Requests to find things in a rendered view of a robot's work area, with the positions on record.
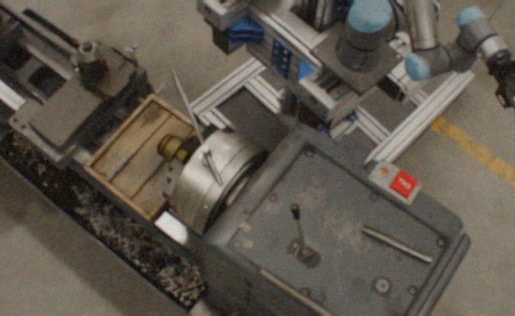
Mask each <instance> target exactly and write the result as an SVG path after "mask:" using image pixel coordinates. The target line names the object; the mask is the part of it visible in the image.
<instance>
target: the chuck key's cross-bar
mask: <svg viewBox="0 0 515 316"><path fill-rule="evenodd" d="M170 71H171V74H172V75H173V78H174V80H175V82H176V86H177V88H178V91H179V93H180V95H181V97H182V99H183V101H184V106H185V108H186V110H187V112H188V114H189V117H190V119H191V121H192V124H193V126H194V127H195V128H194V130H195V132H196V135H197V137H198V139H199V141H200V144H201V145H204V144H206V143H205V141H204V138H203V136H202V134H201V131H200V129H199V127H198V125H197V123H196V121H195V119H196V118H195V116H194V114H193V111H192V109H191V108H190V105H189V103H188V101H187V98H186V96H185V95H186V94H185V92H184V90H183V87H182V85H181V83H180V81H179V79H178V74H177V73H176V71H175V68H171V69H170ZM206 157H207V159H208V161H209V164H210V167H211V169H212V172H213V174H214V176H215V179H216V181H217V183H218V186H219V187H221V186H223V182H222V180H221V177H220V175H219V173H218V171H217V168H216V166H215V165H214V162H213V160H212V158H211V156H210V153H209V154H206Z"/></svg>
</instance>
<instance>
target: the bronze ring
mask: <svg viewBox="0 0 515 316"><path fill-rule="evenodd" d="M184 142H185V140H184V139H182V138H181V137H180V136H176V135H174V134H172V133H167V134H166V135H165V136H164V137H163V138H162V139H161V141H160V142H159V144H158V146H157V150H156V151H157V154H158V155H159V156H161V157H162V158H163V159H164V161H166V162H167V163H168V164H170V163H171V162H172V161H173V160H174V159H177V160H178V161H179V162H180V163H181V164H183V165H187V164H188V162H189V161H190V159H191V158H192V157H193V155H192V154H190V153H189V152H188V151H186V150H185V149H183V148H182V146H183V145H184Z"/></svg>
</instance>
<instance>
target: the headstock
mask: <svg viewBox="0 0 515 316"><path fill-rule="evenodd" d="M336 144H337V142H336V141H334V140H333V139H331V138H329V137H328V136H326V135H324V134H322V133H320V132H319V131H317V130H315V129H313V128H312V127H310V126H308V125H306V124H305V123H298V124H296V125H295V126H294V128H293V129H292V130H291V131H290V133H289V134H288V135H287V136H286V137H285V139H284V140H283V141H282V142H281V143H280V144H279V145H278V146H277V147H276V148H275V150H274V152H273V153H272V154H271V156H270V157H269V158H268V159H267V161H266V162H265V163H264V164H263V165H262V166H261V167H260V168H259V169H258V170H257V172H256V173H255V174H254V175H253V176H252V178H251V180H250V181H249V182H248V184H247V185H246V186H245V187H244V189H242V190H241V191H240V192H239V194H238V195H237V196H236V197H235V198H234V200H233V201H232V202H231V204H230V206H229V207H228V208H226V210H225V211H224V212H223V213H222V214H221V216H220V217H219V218H218V219H217V220H216V222H215V223H214V224H213V225H212V227H211V228H210V229H209V230H208V231H207V233H206V234H205V235H203V237H202V243H203V251H204V260H205V269H206V277H207V280H208V282H209V283H210V284H211V285H212V286H213V287H214V288H216V289H217V290H219V291H220V292H221V293H223V294H227V295H235V296H237V297H239V298H241V299H242V300H243V301H244V302H246V303H247V304H248V305H250V306H252V307H253V308H255V310H256V311H258V312H259V313H262V314H263V315H264V316H320V315H319V314H316V313H314V311H313V310H311V309H308V308H307V307H305V306H304V304H302V303H299V302H298V301H296V300H295V299H294V298H293V297H290V296H289V295H287V294H286V293H285V292H283V291H282V290H280V289H278V288H277V287H276V286H274V285H273V284H271V283H269V282H268V281H267V280H265V279H264V278H262V277H261V276H259V275H258V274H259V272H260V270H261V269H262V268H263V267H264V268H265V269H267V270H268V271H269V272H270V273H271V274H274V275H276V276H277V277H279V278H280V279H281V280H283V282H286V283H288V284H289V285H291V286H292V287H293V288H295V289H297V290H298V291H300V292H301V293H302V294H304V295H307V297H309V298H310V299H312V300H313V301H316V303H318V304H319V305H321V306H322V307H325V309H327V310H328V311H330V312H333V314H334V315H336V316H430V314H431V312H432V311H433V310H434V308H435V306H436V305H437V304H438V301H439V299H440V297H441V296H442V295H443V293H444V291H445V290H446V288H447V287H448V284H449V282H450V280H452V278H453V276H454V274H455V273H456V272H457V269H458V267H459V265H460V263H462V261H463V259H464V257H465V255H466V253H467V252H468V250H469V248H470V246H471V238H470V237H469V235H468V234H467V233H465V232H464V233H462V234H460V232H461V230H462V228H463V223H462V218H461V217H459V216H458V215H457V214H455V213H454V212H453V211H450V210H449V209H448V208H446V207H445V206H444V205H443V204H440V203H439V202H438V201H436V200H435V199H434V198H432V197H431V196H429V195H427V194H426V193H425V192H424V191H422V190H420V189H419V192H418V193H417V195H416V196H415V198H414V199H413V200H412V201H411V204H410V205H409V206H408V205H407V204H405V203H404V202H403V201H400V200H399V199H398V198H397V197H395V196H394V195H392V194H391V193H390V192H387V191H385V190H384V189H383V188H382V187H380V186H379V185H377V184H376V183H375V182H374V181H372V180H369V179H368V177H369V176H370V174H371V173H372V171H373V170H374V169H375V167H376V165H377V164H378V163H379V162H378V161H376V160H372V161H369V162H367V163H366V164H365V165H364V166H363V167H362V166H361V167H360V168H359V169H357V168H356V167H355V165H354V164H353V161H352V158H351V156H350V155H348V154H347V153H345V152H344V151H343V150H342V149H340V148H339V147H337V146H336ZM293 204H297V205H298V206H299V210H300V223H301V226H302V229H303V233H304V237H305V245H306V249H310V250H311V251H312V252H313V254H314V259H313V260H312V261H310V262H308V263H306V262H303V261H301V259H300V252H301V251H302V250H303V246H302V242H301V238H300V235H299V231H298V227H297V224H296V221H295V220H294V218H293V216H292V211H291V205H293ZM244 209H245V210H246V209H247V210H248V211H249V212H248V213H247V215H245V214H243V211H244ZM243 222H246V223H247V224H248V225H249V226H251V228H252V229H250V230H249V231H248V233H247V232H245V231H244V230H243V229H242V228H241V227H240V226H239V225H241V224H242V223H243ZM364 223H365V224H367V225H368V226H370V227H372V228H374V229H376V230H377V231H381V232H383V233H384V234H386V235H389V236H391V237H394V238H396V239H397V240H399V241H401V242H403V243H406V244H408V245H409V246H411V247H413V248H415V249H418V250H420V251H421V252H423V253H426V254H428V255H430V256H431V257H433V259H432V261H431V263H430V264H429V265H428V264H427V263H425V262H422V261H420V260H418V259H417V258H415V257H414V258H413V257H412V256H410V255H408V254H407V253H405V252H404V253H403V252H401V251H400V250H398V249H396V248H395V247H391V246H389V245H387V244H385V243H383V242H382V241H378V240H376V239H374V238H373V237H371V236H369V235H366V234H364V233H362V232H360V231H361V228H362V226H363V224H364ZM245 240H252V241H253V244H254V245H253V248H250V247H244V242H245Z"/></svg>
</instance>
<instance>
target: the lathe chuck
mask: <svg viewBox="0 0 515 316"><path fill-rule="evenodd" d="M226 126H227V127H229V128H231V129H232V130H233V132H231V133H230V134H228V133H227V134H226V133H224V132H223V130H222V129H221V128H219V129H218V130H216V131H215V132H214V133H213V134H211V135H210V137H209V138H208V139H207V140H206V141H205V143H206V144H209V145H210V151H211V154H212V155H213V156H214V157H215V159H216V162H215V164H214V165H215V166H216V168H217V171H218V173H219V174H220V173H221V172H222V170H223V169H224V168H225V167H226V166H227V165H228V164H229V162H230V161H231V160H232V158H233V157H234V156H235V155H236V154H237V153H238V152H239V151H241V150H242V149H243V148H244V147H245V146H247V145H248V144H250V143H253V142H258V141H257V140H255V139H254V138H252V137H251V136H250V135H249V134H247V133H246V132H244V131H243V130H241V129H240V128H238V127H237V126H235V125H234V124H228V125H226ZM201 146H202V145H201ZM201 146H200V147H199V148H198V149H197V150H196V151H195V153H194V154H193V157H192V158H191V159H190V161H189V162H188V164H187V165H186V166H185V167H184V169H183V170H182V172H181V174H180V175H179V179H178V181H177V183H176V184H175V186H174V188H173V191H172V193H171V196H170V199H169V202H170V205H171V206H172V205H173V206H175V207H176V209H177V210H178V211H177V214H175V213H174V212H173V210H171V209H170V212H171V214H172V215H174V216H176V217H177V218H178V219H180V220H181V221H182V222H184V223H185V224H186V225H187V226H188V227H189V228H191V229H192V230H193V231H195V230H194V222H195V219H196V216H197V211H198V208H199V206H200V204H201V203H202V201H203V200H204V198H205V196H206V194H207V193H208V191H209V189H210V188H211V186H212V184H213V183H214V181H215V180H216V179H215V176H214V174H213V172H212V169H211V167H210V166H206V165H205V164H204V161H203V160H204V155H203V153H202V150H201Z"/></svg>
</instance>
